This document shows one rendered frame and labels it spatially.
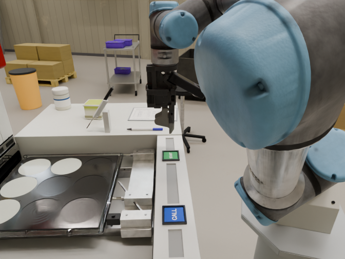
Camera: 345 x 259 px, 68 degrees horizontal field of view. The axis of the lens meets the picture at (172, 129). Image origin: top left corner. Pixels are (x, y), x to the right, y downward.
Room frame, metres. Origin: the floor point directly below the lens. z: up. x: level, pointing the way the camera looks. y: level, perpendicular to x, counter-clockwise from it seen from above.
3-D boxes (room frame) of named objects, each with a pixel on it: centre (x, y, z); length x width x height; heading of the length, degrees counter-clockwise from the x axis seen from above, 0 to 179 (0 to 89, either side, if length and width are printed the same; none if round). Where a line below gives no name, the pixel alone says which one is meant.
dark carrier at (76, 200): (0.63, 0.37, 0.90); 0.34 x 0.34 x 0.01; 2
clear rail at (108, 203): (0.64, 0.19, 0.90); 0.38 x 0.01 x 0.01; 2
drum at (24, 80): (3.69, 2.17, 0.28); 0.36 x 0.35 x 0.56; 164
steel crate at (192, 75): (4.32, -0.55, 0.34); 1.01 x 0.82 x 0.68; 168
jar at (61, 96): (1.13, 0.52, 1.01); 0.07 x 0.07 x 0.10
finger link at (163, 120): (0.69, 0.02, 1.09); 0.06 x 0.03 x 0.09; 91
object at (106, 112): (0.88, 0.27, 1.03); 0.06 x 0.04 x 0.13; 92
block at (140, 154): (0.83, 0.11, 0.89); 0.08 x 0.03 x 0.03; 92
